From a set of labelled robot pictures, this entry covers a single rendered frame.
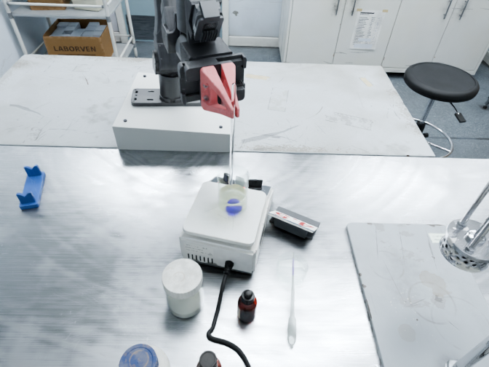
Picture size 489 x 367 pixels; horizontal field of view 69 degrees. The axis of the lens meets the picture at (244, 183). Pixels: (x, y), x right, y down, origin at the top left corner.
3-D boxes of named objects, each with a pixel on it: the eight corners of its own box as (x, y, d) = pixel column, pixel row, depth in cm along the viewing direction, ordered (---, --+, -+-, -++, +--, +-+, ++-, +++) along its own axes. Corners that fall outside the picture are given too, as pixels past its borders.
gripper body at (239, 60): (248, 57, 52) (230, 36, 57) (180, 68, 49) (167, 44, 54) (246, 96, 57) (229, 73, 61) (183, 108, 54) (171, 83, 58)
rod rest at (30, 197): (29, 176, 77) (22, 164, 74) (46, 174, 77) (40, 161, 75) (20, 210, 70) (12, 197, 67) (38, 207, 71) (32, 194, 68)
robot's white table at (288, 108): (94, 225, 181) (23, 53, 118) (329, 230, 184) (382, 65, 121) (58, 317, 146) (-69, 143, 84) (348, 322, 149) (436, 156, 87)
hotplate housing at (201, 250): (213, 185, 77) (212, 156, 71) (273, 196, 75) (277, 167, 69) (176, 272, 61) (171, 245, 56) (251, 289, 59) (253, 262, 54)
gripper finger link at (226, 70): (255, 88, 46) (229, 54, 52) (202, 98, 44) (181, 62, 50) (252, 129, 51) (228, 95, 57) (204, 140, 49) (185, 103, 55)
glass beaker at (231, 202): (217, 195, 63) (216, 160, 57) (247, 195, 63) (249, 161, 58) (215, 221, 59) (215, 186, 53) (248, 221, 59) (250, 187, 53)
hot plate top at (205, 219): (203, 183, 66) (203, 179, 65) (267, 195, 64) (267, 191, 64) (180, 233, 57) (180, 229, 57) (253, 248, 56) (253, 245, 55)
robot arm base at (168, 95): (214, 76, 84) (212, 63, 89) (126, 76, 81) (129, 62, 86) (213, 106, 89) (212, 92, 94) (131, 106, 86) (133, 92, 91)
